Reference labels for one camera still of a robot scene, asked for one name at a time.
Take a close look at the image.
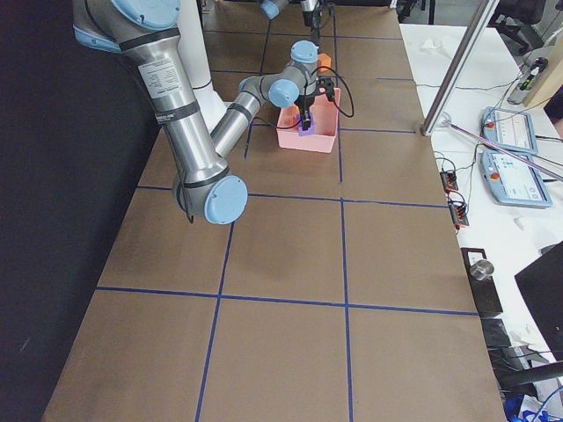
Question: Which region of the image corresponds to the blue teach pendant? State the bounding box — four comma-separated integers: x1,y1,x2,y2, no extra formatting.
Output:
481,107,538,155
480,149,552,208

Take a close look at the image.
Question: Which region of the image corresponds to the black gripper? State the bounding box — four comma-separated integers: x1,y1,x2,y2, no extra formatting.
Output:
303,9,322,47
296,85,318,129

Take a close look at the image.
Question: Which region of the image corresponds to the pink plastic bin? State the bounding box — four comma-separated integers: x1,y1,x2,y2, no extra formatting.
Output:
276,88,340,153

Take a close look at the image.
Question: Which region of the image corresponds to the orange foam block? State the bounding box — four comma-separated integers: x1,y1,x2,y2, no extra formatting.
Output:
317,53,332,73

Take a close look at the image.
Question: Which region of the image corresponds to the crumpled white paper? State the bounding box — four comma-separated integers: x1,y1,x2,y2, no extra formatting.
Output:
420,38,443,54

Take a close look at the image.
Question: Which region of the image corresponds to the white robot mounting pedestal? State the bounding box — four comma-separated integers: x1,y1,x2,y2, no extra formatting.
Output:
177,0,227,129

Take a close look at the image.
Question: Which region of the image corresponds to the black box with metal cup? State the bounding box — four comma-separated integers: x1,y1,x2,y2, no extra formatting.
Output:
460,247,503,318

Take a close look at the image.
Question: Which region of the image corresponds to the near blue teach pendant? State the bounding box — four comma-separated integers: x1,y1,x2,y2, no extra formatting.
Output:
480,149,552,208

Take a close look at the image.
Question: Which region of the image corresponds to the black monitor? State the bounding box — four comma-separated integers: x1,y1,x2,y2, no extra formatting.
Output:
515,248,562,360

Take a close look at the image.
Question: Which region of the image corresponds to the far blue teach pendant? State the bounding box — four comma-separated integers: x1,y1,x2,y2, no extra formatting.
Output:
481,107,538,155

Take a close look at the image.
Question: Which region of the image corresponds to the purple foam block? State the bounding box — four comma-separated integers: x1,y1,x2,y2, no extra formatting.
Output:
297,120,316,136

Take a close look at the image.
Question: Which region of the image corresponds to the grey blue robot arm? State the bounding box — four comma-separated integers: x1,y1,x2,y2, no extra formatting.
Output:
72,1,318,224
258,0,323,47

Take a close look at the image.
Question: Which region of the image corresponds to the orange black connector strip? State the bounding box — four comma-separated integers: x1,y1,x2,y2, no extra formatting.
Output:
439,170,469,230

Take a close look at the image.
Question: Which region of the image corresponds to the aluminium frame post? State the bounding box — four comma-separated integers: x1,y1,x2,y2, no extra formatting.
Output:
420,0,499,136

